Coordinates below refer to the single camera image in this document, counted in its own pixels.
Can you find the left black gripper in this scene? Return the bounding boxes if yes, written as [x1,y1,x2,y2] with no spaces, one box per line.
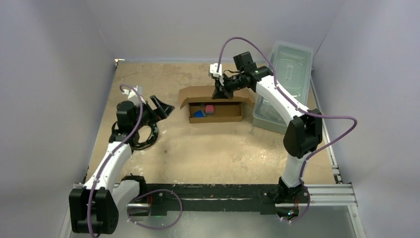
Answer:
[132,95,173,130]

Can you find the brown cardboard box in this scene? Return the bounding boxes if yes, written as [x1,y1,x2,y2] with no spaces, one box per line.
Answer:
[178,85,255,123]

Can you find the pink and green small block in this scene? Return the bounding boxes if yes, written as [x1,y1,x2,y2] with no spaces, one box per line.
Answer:
[205,105,214,115]

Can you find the blue and grey small block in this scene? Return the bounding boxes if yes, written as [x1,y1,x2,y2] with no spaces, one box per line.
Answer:
[193,110,206,118]

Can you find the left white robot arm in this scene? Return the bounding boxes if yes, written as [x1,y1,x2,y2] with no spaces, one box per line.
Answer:
[69,95,175,236]

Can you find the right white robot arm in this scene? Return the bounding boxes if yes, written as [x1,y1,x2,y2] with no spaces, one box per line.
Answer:
[209,52,322,202]

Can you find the clear plastic storage bin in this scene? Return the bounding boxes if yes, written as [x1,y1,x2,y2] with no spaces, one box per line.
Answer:
[252,41,314,134]

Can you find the black coiled cable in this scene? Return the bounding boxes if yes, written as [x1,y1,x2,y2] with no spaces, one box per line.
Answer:
[111,119,160,151]

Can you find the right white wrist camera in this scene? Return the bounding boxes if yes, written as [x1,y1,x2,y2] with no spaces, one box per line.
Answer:
[209,63,224,86]

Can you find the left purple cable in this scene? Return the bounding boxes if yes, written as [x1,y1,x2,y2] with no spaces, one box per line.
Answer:
[88,84,183,238]

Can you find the purple cable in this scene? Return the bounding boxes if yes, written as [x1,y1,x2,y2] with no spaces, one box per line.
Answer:
[216,37,358,224]
[88,84,183,238]

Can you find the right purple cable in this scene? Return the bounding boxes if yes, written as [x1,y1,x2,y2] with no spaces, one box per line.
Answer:
[216,37,358,224]

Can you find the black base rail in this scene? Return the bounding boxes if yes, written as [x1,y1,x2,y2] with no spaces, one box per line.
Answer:
[116,174,311,218]

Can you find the aluminium frame rail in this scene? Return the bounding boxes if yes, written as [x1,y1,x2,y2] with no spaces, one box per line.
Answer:
[58,183,367,238]

